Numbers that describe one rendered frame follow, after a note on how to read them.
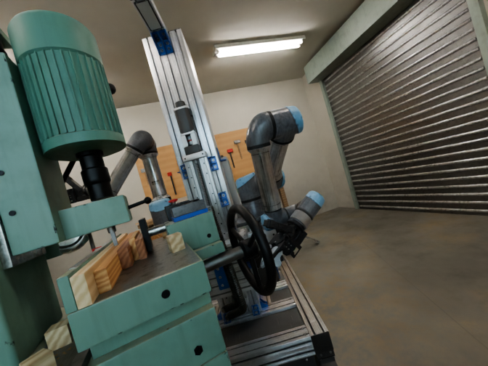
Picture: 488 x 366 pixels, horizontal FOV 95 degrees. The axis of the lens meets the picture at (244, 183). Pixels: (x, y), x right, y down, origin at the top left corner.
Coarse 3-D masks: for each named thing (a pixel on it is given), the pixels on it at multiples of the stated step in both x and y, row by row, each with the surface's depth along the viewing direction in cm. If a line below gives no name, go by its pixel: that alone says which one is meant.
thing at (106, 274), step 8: (112, 256) 48; (104, 264) 41; (112, 264) 43; (120, 264) 50; (96, 272) 38; (104, 272) 38; (112, 272) 42; (120, 272) 48; (96, 280) 38; (104, 280) 38; (112, 280) 40; (104, 288) 38; (112, 288) 39
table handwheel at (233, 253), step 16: (240, 208) 65; (256, 224) 60; (240, 240) 73; (256, 240) 59; (224, 256) 66; (240, 256) 68; (272, 256) 58; (256, 272) 69; (272, 272) 57; (256, 288) 69; (272, 288) 60
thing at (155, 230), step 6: (144, 222) 61; (144, 228) 61; (150, 228) 65; (156, 228) 65; (162, 228) 65; (144, 234) 61; (150, 234) 64; (156, 234) 65; (144, 240) 60; (150, 240) 63; (150, 246) 61
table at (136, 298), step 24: (144, 264) 50; (168, 264) 44; (192, 264) 40; (120, 288) 38; (144, 288) 37; (168, 288) 38; (192, 288) 40; (72, 312) 33; (96, 312) 34; (120, 312) 35; (144, 312) 36; (96, 336) 34
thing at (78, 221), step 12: (84, 204) 53; (96, 204) 53; (108, 204) 54; (120, 204) 55; (60, 216) 51; (72, 216) 51; (84, 216) 52; (96, 216) 53; (108, 216) 54; (120, 216) 55; (72, 228) 51; (84, 228) 52; (96, 228) 53; (108, 228) 56
